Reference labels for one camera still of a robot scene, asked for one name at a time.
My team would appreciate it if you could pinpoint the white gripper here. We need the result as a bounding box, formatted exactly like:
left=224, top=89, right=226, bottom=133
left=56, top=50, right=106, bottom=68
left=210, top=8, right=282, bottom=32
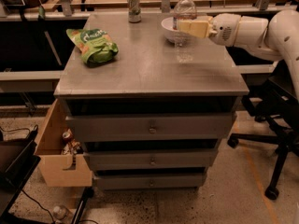
left=178, top=13, right=241, bottom=47

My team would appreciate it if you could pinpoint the bottom grey drawer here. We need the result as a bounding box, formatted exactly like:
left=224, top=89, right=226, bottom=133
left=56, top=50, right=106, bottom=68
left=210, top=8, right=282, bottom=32
left=93, top=173, right=206, bottom=190

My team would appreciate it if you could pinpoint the green snack bag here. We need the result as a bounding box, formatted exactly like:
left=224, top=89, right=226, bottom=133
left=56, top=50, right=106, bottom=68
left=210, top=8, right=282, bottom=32
left=66, top=29, right=119, bottom=63

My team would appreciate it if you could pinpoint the green white soda can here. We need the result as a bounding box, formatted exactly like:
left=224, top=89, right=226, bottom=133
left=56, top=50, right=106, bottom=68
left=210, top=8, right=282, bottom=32
left=127, top=0, right=141, bottom=23

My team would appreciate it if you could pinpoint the white ceramic bowl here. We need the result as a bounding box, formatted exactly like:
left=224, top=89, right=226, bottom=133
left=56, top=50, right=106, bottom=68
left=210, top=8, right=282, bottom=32
left=161, top=17, right=196, bottom=44

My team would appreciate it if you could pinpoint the middle grey drawer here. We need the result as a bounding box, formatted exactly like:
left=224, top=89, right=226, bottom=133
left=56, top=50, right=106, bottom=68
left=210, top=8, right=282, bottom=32
left=84, top=148, right=218, bottom=171

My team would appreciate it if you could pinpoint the red can in box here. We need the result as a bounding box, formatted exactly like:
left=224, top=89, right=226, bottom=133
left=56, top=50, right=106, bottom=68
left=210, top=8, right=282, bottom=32
left=62, top=131, right=73, bottom=143

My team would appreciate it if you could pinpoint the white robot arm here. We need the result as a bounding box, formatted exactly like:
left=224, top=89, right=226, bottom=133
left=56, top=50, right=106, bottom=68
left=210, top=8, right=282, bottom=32
left=177, top=10, right=299, bottom=97

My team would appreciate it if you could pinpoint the black cable on floor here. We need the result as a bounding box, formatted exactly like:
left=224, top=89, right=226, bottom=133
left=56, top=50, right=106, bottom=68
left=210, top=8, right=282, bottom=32
left=18, top=189, right=57, bottom=224

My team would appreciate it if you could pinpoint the black office chair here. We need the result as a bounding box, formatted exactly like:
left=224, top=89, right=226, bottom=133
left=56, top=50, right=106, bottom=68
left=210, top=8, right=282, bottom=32
left=227, top=61, right=299, bottom=200

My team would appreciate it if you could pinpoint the wooden storage box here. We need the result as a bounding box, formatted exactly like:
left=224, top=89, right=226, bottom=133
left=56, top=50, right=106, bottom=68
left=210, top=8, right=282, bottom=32
left=36, top=100, right=93, bottom=187

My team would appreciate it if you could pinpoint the black cart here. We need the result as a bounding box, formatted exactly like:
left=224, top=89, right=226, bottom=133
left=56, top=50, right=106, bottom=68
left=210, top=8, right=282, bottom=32
left=0, top=125, right=40, bottom=224

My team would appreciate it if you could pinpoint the plastic bottle on floor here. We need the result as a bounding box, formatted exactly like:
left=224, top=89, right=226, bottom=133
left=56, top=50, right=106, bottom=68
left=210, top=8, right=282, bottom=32
left=53, top=205, right=73, bottom=224

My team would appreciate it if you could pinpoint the clear plastic water bottle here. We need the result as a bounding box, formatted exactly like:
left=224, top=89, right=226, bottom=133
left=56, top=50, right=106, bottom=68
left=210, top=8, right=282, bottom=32
left=173, top=0, right=197, bottom=63

